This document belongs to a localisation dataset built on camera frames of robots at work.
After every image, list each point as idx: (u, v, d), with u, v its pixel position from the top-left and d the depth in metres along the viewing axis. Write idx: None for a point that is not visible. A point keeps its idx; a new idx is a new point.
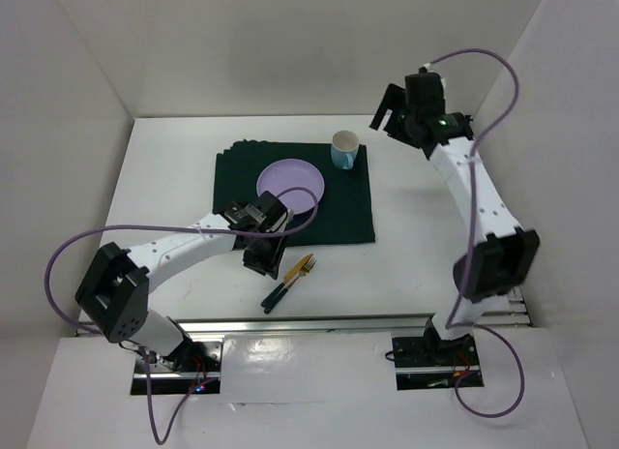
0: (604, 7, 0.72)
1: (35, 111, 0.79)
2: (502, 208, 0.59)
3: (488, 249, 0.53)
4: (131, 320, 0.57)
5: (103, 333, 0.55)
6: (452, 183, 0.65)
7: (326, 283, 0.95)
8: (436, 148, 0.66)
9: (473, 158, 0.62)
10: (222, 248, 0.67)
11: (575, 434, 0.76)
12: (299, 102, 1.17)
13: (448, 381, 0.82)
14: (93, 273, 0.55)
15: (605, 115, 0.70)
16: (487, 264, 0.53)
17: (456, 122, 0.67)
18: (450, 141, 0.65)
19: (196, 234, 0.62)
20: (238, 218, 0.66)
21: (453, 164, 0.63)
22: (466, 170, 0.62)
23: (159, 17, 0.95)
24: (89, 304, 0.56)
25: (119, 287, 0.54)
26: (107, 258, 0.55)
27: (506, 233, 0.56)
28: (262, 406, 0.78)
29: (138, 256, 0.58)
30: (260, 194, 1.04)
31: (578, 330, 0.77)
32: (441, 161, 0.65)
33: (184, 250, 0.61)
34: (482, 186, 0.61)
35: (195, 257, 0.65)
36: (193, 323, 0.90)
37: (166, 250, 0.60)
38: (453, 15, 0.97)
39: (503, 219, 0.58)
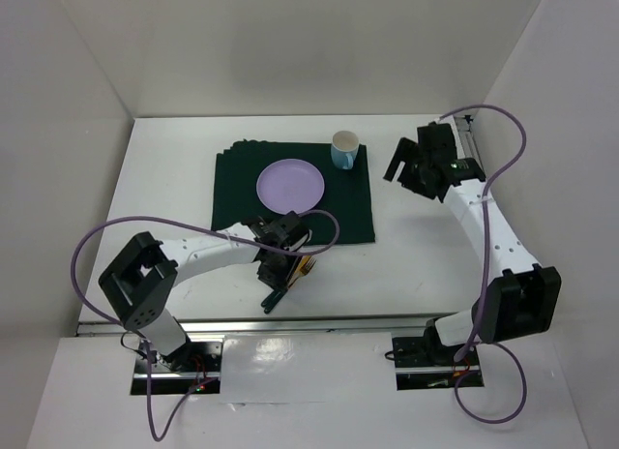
0: (604, 8, 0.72)
1: (34, 111, 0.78)
2: (517, 246, 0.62)
3: (508, 286, 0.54)
4: (148, 312, 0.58)
5: (120, 317, 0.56)
6: (467, 222, 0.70)
7: (326, 283, 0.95)
8: (449, 189, 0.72)
9: (486, 197, 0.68)
10: (245, 256, 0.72)
11: (575, 434, 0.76)
12: (299, 102, 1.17)
13: (448, 381, 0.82)
14: (122, 257, 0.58)
15: (606, 116, 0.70)
16: (508, 302, 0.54)
17: (466, 166, 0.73)
18: (461, 183, 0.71)
19: (224, 240, 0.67)
20: (263, 233, 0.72)
21: (466, 203, 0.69)
22: (479, 209, 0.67)
23: (158, 16, 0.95)
24: (112, 288, 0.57)
25: (146, 277, 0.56)
26: (139, 246, 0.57)
27: (523, 272, 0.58)
28: (262, 406, 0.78)
29: (170, 251, 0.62)
30: (260, 194, 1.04)
31: (577, 330, 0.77)
32: (455, 201, 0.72)
33: (212, 251, 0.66)
34: (497, 224, 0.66)
35: (220, 260, 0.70)
36: (193, 322, 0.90)
37: (196, 249, 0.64)
38: (453, 15, 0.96)
39: (518, 255, 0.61)
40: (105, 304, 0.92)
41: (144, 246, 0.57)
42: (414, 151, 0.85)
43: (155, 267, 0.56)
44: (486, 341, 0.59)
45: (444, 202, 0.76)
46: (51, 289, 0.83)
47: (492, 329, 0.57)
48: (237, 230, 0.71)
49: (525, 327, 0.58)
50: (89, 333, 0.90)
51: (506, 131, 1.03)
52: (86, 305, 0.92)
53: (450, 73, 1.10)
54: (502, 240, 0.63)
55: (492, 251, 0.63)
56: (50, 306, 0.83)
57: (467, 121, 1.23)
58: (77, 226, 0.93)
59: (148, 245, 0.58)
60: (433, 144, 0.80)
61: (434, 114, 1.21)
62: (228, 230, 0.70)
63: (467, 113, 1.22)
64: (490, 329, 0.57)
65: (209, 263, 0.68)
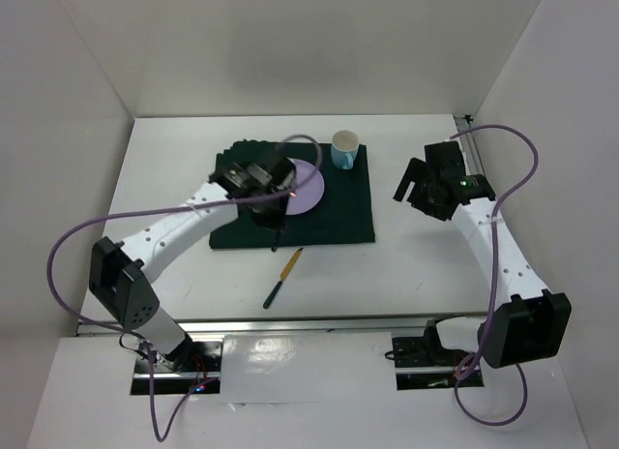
0: (604, 8, 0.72)
1: (34, 111, 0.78)
2: (527, 270, 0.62)
3: (515, 312, 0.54)
4: (143, 309, 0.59)
5: (118, 320, 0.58)
6: (476, 241, 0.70)
7: (326, 284, 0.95)
8: (457, 206, 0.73)
9: (495, 218, 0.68)
10: (224, 219, 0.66)
11: (575, 434, 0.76)
12: (299, 102, 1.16)
13: (448, 381, 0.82)
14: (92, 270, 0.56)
15: (606, 116, 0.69)
16: (515, 326, 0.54)
17: (477, 182, 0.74)
18: (471, 201, 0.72)
19: (191, 214, 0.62)
20: (238, 182, 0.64)
21: (475, 224, 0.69)
22: (487, 228, 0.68)
23: (158, 17, 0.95)
24: (99, 295, 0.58)
25: (120, 284, 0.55)
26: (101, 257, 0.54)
27: (532, 297, 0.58)
28: (262, 406, 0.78)
29: (132, 250, 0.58)
30: None
31: (577, 330, 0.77)
32: (463, 221, 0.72)
33: (180, 233, 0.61)
34: (506, 245, 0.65)
35: (197, 235, 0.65)
36: (193, 322, 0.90)
37: (161, 237, 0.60)
38: (453, 15, 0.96)
39: (528, 281, 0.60)
40: (105, 304, 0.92)
41: (103, 255, 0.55)
42: (423, 173, 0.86)
43: (122, 274, 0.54)
44: (493, 364, 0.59)
45: (451, 220, 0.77)
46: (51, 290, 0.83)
47: (499, 352, 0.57)
48: (206, 194, 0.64)
49: (532, 352, 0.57)
50: (89, 333, 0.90)
51: (506, 132, 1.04)
52: (87, 305, 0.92)
53: (450, 73, 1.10)
54: (512, 264, 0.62)
55: (500, 273, 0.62)
56: (51, 306, 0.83)
57: (467, 121, 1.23)
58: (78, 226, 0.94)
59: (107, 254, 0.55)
60: (442, 162, 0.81)
61: (433, 114, 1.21)
62: (195, 199, 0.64)
63: (467, 113, 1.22)
64: (497, 353, 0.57)
65: (185, 244, 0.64)
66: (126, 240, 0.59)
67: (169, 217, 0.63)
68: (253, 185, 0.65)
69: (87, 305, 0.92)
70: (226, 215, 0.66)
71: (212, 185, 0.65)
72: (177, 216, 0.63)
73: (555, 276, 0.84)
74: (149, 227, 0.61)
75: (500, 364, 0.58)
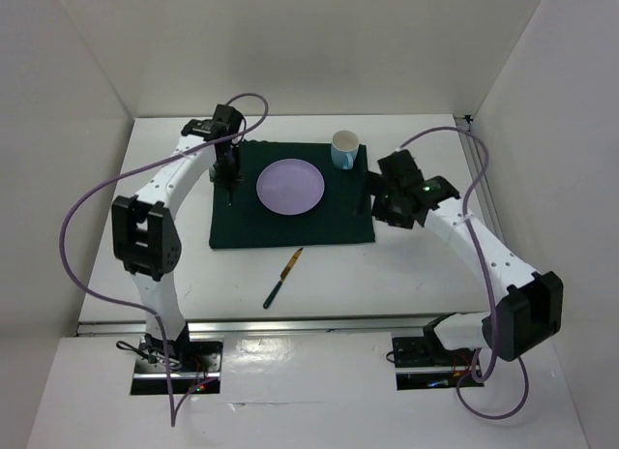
0: (604, 8, 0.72)
1: (34, 111, 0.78)
2: (513, 257, 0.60)
3: (515, 306, 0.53)
4: (172, 250, 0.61)
5: (153, 269, 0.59)
6: (455, 241, 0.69)
7: (326, 284, 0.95)
8: (428, 213, 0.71)
9: (467, 215, 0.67)
10: (208, 162, 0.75)
11: (576, 434, 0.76)
12: (299, 102, 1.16)
13: (448, 381, 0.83)
14: (117, 228, 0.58)
15: (606, 115, 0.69)
16: (519, 318, 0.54)
17: (439, 188, 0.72)
18: (440, 203, 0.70)
19: (183, 160, 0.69)
20: (207, 130, 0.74)
21: (450, 224, 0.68)
22: (464, 227, 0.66)
23: (158, 17, 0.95)
24: (130, 251, 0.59)
25: (149, 229, 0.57)
26: (126, 207, 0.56)
27: (526, 283, 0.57)
28: (262, 406, 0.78)
29: (150, 198, 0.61)
30: (260, 195, 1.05)
31: (577, 330, 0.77)
32: (437, 224, 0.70)
33: (180, 176, 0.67)
34: (486, 238, 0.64)
35: (191, 180, 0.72)
36: (194, 322, 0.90)
37: (167, 182, 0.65)
38: (453, 15, 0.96)
39: (516, 267, 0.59)
40: (105, 304, 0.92)
41: (125, 207, 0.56)
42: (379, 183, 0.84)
43: (149, 214, 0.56)
44: (508, 357, 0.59)
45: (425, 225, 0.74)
46: (51, 290, 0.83)
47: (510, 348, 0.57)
48: (189, 145, 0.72)
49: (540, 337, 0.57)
50: (89, 333, 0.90)
51: (506, 132, 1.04)
52: (87, 305, 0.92)
53: (450, 73, 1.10)
54: (496, 256, 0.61)
55: (488, 268, 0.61)
56: (51, 306, 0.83)
57: (467, 121, 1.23)
58: (79, 225, 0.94)
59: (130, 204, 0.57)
60: (397, 171, 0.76)
61: (433, 114, 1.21)
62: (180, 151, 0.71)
63: (467, 113, 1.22)
64: (509, 347, 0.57)
65: (186, 188, 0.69)
66: (138, 194, 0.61)
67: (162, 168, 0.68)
68: (221, 130, 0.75)
69: (87, 305, 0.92)
70: (206, 159, 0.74)
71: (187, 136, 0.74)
72: (169, 165, 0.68)
73: (555, 275, 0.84)
74: (151, 181, 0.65)
75: (514, 357, 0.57)
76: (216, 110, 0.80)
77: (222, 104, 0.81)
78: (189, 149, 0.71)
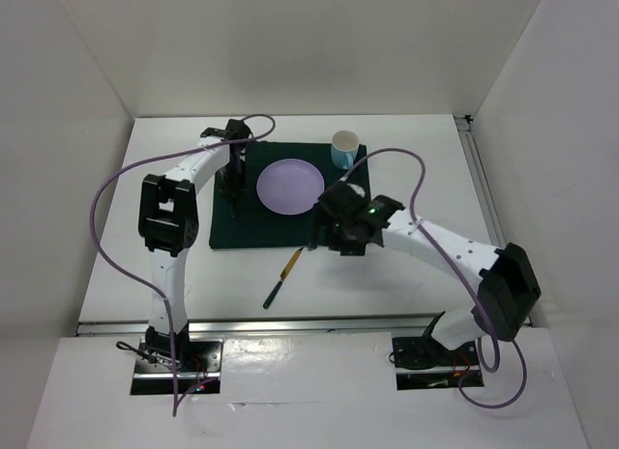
0: (604, 8, 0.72)
1: (34, 111, 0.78)
2: (473, 243, 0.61)
3: (491, 287, 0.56)
4: (192, 226, 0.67)
5: (175, 241, 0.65)
6: (415, 250, 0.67)
7: (326, 284, 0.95)
8: (383, 233, 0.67)
9: (418, 220, 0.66)
10: (225, 158, 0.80)
11: (575, 434, 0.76)
12: (299, 102, 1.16)
13: (448, 381, 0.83)
14: (145, 202, 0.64)
15: (606, 116, 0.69)
16: (502, 298, 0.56)
17: (383, 206, 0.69)
18: (389, 220, 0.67)
19: (204, 152, 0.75)
20: (223, 132, 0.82)
21: (406, 235, 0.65)
22: (420, 233, 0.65)
23: (158, 17, 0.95)
24: (154, 225, 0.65)
25: (176, 202, 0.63)
26: (156, 184, 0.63)
27: (493, 262, 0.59)
28: (262, 406, 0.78)
29: (176, 177, 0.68)
30: (260, 195, 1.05)
31: (577, 330, 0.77)
32: (394, 241, 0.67)
33: (203, 163, 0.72)
34: (441, 234, 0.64)
35: (210, 171, 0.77)
36: (194, 322, 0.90)
37: (191, 166, 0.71)
38: (453, 15, 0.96)
39: (481, 252, 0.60)
40: (105, 304, 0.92)
41: (155, 183, 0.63)
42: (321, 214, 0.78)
43: (176, 190, 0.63)
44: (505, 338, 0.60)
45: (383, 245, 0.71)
46: (51, 290, 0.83)
47: (506, 331, 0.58)
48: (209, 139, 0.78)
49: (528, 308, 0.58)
50: (89, 333, 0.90)
51: (506, 132, 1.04)
52: (87, 305, 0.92)
53: (450, 73, 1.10)
54: (457, 248, 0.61)
55: (456, 261, 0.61)
56: (51, 306, 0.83)
57: (467, 121, 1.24)
58: (79, 226, 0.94)
59: (159, 181, 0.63)
60: (338, 201, 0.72)
61: (434, 114, 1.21)
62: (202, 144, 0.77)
63: (467, 113, 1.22)
64: (504, 329, 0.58)
65: (205, 176, 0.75)
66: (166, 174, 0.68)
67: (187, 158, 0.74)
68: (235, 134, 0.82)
69: (87, 305, 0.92)
70: (223, 156, 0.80)
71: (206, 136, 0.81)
72: (192, 156, 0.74)
73: (555, 276, 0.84)
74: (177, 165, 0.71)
75: (512, 336, 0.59)
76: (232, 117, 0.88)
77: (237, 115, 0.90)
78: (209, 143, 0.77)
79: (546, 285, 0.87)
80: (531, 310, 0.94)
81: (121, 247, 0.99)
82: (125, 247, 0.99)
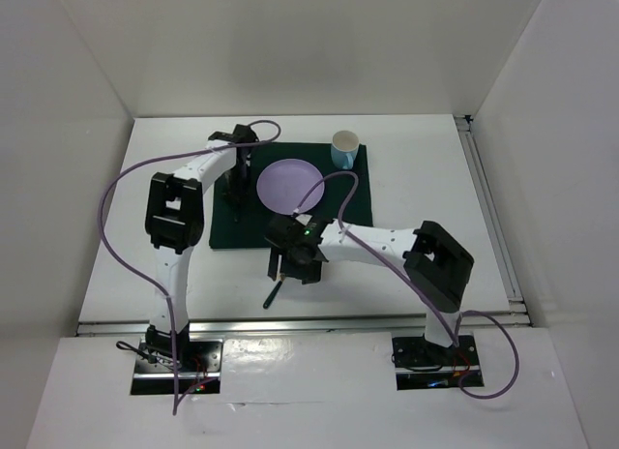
0: (604, 9, 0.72)
1: (34, 111, 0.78)
2: (393, 232, 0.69)
3: (413, 262, 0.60)
4: (197, 225, 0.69)
5: (181, 239, 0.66)
6: (351, 254, 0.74)
7: (326, 284, 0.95)
8: (322, 249, 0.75)
9: (345, 226, 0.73)
10: (230, 162, 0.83)
11: (575, 434, 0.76)
12: (299, 102, 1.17)
13: (449, 381, 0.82)
14: (153, 199, 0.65)
15: (605, 116, 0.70)
16: (427, 268, 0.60)
17: (315, 224, 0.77)
18: (323, 236, 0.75)
19: (211, 154, 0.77)
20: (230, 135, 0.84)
21: (338, 243, 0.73)
22: (348, 237, 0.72)
23: (158, 17, 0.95)
24: (161, 223, 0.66)
25: (183, 200, 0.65)
26: (163, 181, 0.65)
27: (414, 242, 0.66)
28: (262, 406, 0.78)
29: (184, 176, 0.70)
30: (260, 195, 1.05)
31: (576, 329, 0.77)
32: (333, 253, 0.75)
33: (210, 164, 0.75)
34: (367, 232, 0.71)
35: (217, 173, 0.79)
36: (194, 322, 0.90)
37: (199, 166, 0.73)
38: (453, 15, 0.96)
39: (399, 237, 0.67)
40: (105, 304, 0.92)
41: (163, 180, 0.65)
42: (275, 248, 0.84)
43: (185, 187, 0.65)
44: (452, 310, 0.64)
45: (329, 259, 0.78)
46: (51, 290, 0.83)
47: (447, 300, 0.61)
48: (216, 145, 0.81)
49: (459, 273, 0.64)
50: (88, 333, 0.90)
51: (506, 132, 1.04)
52: (87, 305, 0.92)
53: (450, 73, 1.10)
54: (381, 240, 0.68)
55: (382, 254, 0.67)
56: (51, 306, 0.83)
57: (467, 121, 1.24)
58: (78, 226, 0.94)
59: (166, 179, 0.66)
60: (280, 231, 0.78)
61: (434, 114, 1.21)
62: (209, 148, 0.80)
63: (467, 113, 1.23)
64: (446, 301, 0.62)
65: (211, 178, 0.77)
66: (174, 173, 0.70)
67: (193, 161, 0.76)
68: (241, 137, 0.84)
69: (87, 305, 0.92)
70: (228, 161, 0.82)
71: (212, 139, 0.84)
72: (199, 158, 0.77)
73: (555, 276, 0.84)
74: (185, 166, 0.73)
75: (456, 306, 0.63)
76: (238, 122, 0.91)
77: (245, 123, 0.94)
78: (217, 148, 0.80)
79: (546, 285, 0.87)
80: (531, 311, 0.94)
81: (121, 247, 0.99)
82: (125, 247, 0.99)
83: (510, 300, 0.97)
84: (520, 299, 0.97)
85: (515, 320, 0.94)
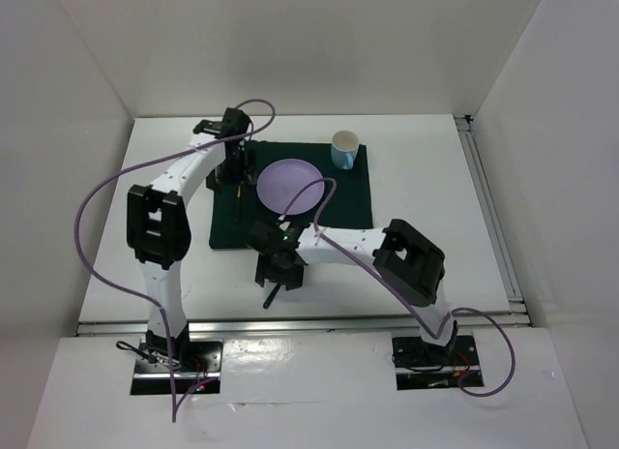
0: (603, 8, 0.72)
1: (34, 112, 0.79)
2: (365, 231, 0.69)
3: (381, 259, 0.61)
4: (183, 237, 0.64)
5: (164, 254, 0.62)
6: (327, 255, 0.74)
7: (327, 284, 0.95)
8: (300, 253, 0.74)
9: (319, 229, 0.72)
10: (220, 157, 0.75)
11: (576, 434, 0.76)
12: (299, 102, 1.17)
13: (448, 381, 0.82)
14: (132, 214, 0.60)
15: (605, 115, 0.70)
16: (395, 264, 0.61)
17: (293, 229, 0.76)
18: (300, 241, 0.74)
19: (196, 154, 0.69)
20: (218, 130, 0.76)
21: (313, 246, 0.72)
22: (322, 239, 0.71)
23: (158, 17, 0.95)
24: (144, 237, 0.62)
25: (163, 216, 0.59)
26: (142, 195, 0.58)
27: (384, 240, 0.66)
28: (262, 406, 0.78)
29: (164, 186, 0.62)
30: (260, 195, 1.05)
31: (576, 329, 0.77)
32: (309, 255, 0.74)
33: (193, 168, 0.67)
34: (339, 233, 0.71)
35: (204, 173, 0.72)
36: (194, 321, 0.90)
37: (181, 173, 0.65)
38: (453, 15, 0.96)
39: (370, 237, 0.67)
40: (105, 304, 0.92)
41: (141, 195, 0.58)
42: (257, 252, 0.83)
43: (164, 202, 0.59)
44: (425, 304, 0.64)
45: (306, 261, 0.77)
46: (51, 290, 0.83)
47: (419, 294, 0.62)
48: (201, 142, 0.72)
49: (429, 269, 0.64)
50: (89, 333, 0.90)
51: (505, 132, 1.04)
52: (87, 305, 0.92)
53: (450, 73, 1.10)
54: (353, 239, 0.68)
55: (354, 253, 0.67)
56: (51, 306, 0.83)
57: (467, 121, 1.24)
58: (78, 225, 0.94)
59: (145, 193, 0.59)
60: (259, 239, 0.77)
61: (434, 114, 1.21)
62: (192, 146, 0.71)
63: (467, 113, 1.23)
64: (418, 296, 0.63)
65: (197, 180, 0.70)
66: (153, 183, 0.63)
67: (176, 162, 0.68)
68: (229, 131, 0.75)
69: (87, 305, 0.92)
70: (217, 158, 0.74)
71: (197, 134, 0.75)
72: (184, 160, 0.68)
73: (555, 276, 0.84)
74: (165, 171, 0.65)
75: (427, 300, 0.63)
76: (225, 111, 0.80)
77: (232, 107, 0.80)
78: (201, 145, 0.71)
79: (547, 286, 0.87)
80: (531, 311, 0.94)
81: (121, 248, 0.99)
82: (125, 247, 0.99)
83: (510, 300, 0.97)
84: (520, 299, 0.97)
85: (515, 320, 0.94)
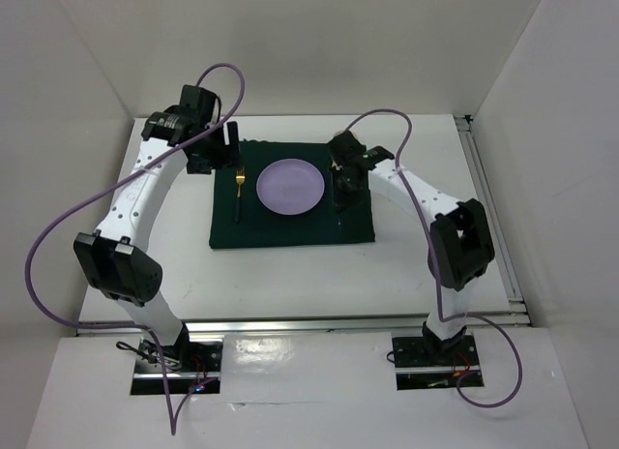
0: (603, 9, 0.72)
1: (35, 113, 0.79)
2: (439, 194, 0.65)
3: (440, 224, 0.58)
4: (151, 278, 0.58)
5: (133, 297, 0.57)
6: (393, 194, 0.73)
7: (328, 284, 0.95)
8: (369, 174, 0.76)
9: (400, 168, 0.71)
10: (176, 167, 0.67)
11: (575, 434, 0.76)
12: (299, 102, 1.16)
13: (449, 381, 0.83)
14: (87, 266, 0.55)
15: (605, 116, 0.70)
16: (449, 236, 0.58)
17: (375, 153, 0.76)
18: (377, 165, 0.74)
19: (146, 176, 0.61)
20: (172, 126, 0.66)
21: (386, 179, 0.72)
22: (397, 179, 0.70)
23: (158, 17, 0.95)
24: (105, 283, 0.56)
25: (120, 268, 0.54)
26: (90, 246, 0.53)
27: (453, 210, 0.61)
28: (262, 406, 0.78)
29: (111, 232, 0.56)
30: (265, 202, 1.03)
31: (577, 329, 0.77)
32: (378, 183, 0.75)
33: (146, 198, 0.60)
34: (418, 183, 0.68)
35: (162, 193, 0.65)
36: (194, 322, 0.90)
37: (131, 209, 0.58)
38: (453, 16, 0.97)
39: (443, 199, 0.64)
40: (105, 304, 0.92)
41: (89, 248, 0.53)
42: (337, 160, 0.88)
43: (117, 254, 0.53)
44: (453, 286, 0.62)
45: (371, 186, 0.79)
46: (50, 291, 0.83)
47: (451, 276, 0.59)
48: (151, 152, 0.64)
49: (478, 260, 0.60)
50: (89, 333, 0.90)
51: (506, 133, 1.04)
52: (87, 305, 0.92)
53: (449, 73, 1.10)
54: (426, 194, 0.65)
55: (420, 206, 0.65)
56: (51, 306, 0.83)
57: (467, 121, 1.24)
58: (78, 226, 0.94)
59: (94, 245, 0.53)
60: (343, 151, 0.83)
61: (433, 114, 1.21)
62: (142, 162, 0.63)
63: (467, 113, 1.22)
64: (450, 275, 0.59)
65: (156, 204, 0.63)
66: (101, 229, 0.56)
67: (126, 189, 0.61)
68: (190, 124, 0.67)
69: (87, 305, 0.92)
70: (175, 164, 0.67)
71: (149, 140, 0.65)
72: (133, 184, 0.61)
73: (556, 276, 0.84)
74: (114, 207, 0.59)
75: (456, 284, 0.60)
76: (182, 94, 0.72)
77: (189, 86, 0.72)
78: (152, 159, 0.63)
79: (547, 286, 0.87)
80: (531, 311, 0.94)
81: None
82: None
83: (510, 300, 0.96)
84: (520, 299, 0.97)
85: (515, 320, 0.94)
